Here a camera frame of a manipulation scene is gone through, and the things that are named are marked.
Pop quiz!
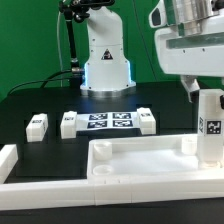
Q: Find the fiducial marker sheet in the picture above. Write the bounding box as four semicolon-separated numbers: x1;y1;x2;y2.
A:
77;112;139;131

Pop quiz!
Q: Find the white front fence rail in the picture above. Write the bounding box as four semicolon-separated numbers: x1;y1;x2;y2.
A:
0;178;224;211

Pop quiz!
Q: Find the black cable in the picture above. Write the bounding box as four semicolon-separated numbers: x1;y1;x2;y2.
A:
7;69;73;97

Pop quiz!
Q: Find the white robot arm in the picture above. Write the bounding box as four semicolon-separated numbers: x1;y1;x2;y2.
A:
80;0;224;97

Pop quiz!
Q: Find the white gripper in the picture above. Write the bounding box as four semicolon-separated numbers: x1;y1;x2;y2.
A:
149;1;224;110

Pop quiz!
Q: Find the white left fence piece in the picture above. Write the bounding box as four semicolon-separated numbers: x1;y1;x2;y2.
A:
0;144;18;184

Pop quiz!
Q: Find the white desk top tray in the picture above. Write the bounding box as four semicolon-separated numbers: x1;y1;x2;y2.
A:
87;134;224;179

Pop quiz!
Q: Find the white cable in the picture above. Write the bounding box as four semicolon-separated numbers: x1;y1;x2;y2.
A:
56;12;64;88

